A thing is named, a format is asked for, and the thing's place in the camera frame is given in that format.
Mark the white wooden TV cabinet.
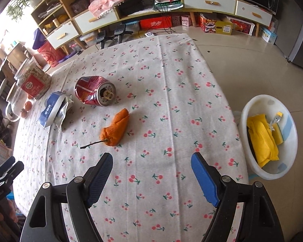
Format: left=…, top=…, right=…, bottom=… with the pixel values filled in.
left=73, top=0, right=273, bottom=38

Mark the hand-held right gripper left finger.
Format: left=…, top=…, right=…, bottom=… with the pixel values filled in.
left=20, top=152, right=114, bottom=242

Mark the glass jar with red label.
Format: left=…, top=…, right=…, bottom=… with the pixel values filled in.
left=14, top=58, right=52, bottom=100

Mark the person's left hand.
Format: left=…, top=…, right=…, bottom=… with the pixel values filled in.
left=0, top=198, right=19, bottom=223

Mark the purple bag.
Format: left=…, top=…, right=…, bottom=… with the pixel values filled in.
left=32, top=28, right=47, bottom=49

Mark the cherry print tablecloth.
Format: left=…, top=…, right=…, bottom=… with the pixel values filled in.
left=13, top=33, right=250, bottom=242

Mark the yellow printed cardboard box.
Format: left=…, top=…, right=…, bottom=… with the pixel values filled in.
left=198, top=14, right=233, bottom=35

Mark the wooden shelf unit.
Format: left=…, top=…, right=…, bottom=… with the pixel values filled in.
left=30, top=0, right=82, bottom=51

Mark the blue silver snack wrapper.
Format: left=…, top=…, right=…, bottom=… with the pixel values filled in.
left=38, top=91, right=75, bottom=131

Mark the crushed red can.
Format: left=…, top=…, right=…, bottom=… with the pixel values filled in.
left=74, top=76, right=117, bottom=107

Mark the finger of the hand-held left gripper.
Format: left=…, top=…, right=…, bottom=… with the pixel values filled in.
left=0, top=161, right=24, bottom=185
left=0, top=156, right=16, bottom=179

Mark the grey black device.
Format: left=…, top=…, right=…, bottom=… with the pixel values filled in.
left=96, top=31, right=108, bottom=49
left=114, top=24, right=133, bottom=43

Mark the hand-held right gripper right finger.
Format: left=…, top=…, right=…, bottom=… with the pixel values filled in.
left=190, top=152, right=285, bottom=242

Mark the black set-top box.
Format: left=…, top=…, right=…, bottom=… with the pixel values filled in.
left=119, top=0, right=147, bottom=16

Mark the white plastic bucket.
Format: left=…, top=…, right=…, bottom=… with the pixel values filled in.
left=239, top=94, right=299, bottom=180

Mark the grey refrigerator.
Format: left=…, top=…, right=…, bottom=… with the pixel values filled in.
left=274, top=0, right=303, bottom=70

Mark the red bag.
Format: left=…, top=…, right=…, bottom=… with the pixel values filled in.
left=38, top=42, right=66, bottom=67

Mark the red white storage box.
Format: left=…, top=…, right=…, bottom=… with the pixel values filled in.
left=227, top=16, right=257, bottom=36

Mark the yellow snack packet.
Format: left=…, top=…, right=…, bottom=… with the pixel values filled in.
left=247, top=114, right=279, bottom=168

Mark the empty glass jar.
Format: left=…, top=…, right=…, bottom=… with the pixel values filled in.
left=5, top=82, right=31, bottom=123

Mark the blue white small box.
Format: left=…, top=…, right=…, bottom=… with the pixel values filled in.
left=259, top=26, right=278, bottom=43

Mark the red flat box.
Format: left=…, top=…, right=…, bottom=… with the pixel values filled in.
left=139, top=18, right=173, bottom=31

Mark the black cable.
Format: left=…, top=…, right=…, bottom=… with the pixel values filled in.
left=154, top=25, right=182, bottom=34

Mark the green white bag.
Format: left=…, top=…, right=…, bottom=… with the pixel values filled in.
left=154, top=1, right=185, bottom=9

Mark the brown cardboard box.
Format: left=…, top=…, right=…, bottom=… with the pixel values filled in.
left=5, top=43, right=28, bottom=66

